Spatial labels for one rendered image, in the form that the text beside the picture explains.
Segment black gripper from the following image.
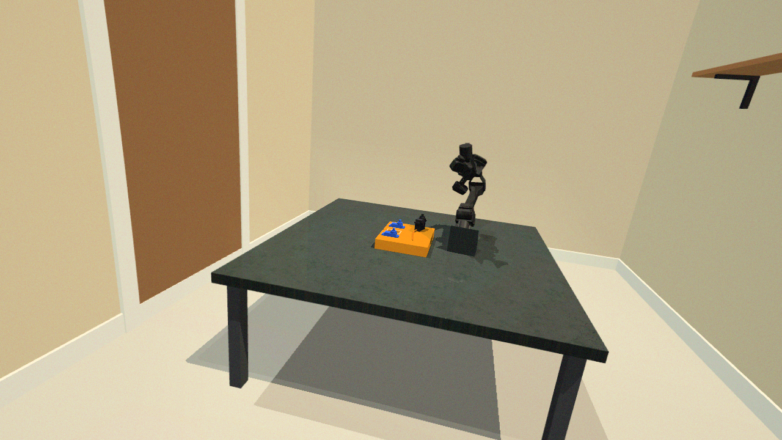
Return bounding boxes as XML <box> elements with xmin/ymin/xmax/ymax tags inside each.
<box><xmin>452</xmin><ymin>155</ymin><xmax>487</xmax><ymax>195</ymax></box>

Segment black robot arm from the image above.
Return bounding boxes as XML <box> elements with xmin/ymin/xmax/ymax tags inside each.
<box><xmin>449</xmin><ymin>143</ymin><xmax>486</xmax><ymax>229</ymax></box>

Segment black micro servo with orange cable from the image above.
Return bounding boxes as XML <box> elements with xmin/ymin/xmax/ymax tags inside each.
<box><xmin>412</xmin><ymin>214</ymin><xmax>427</xmax><ymax>240</ymax></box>

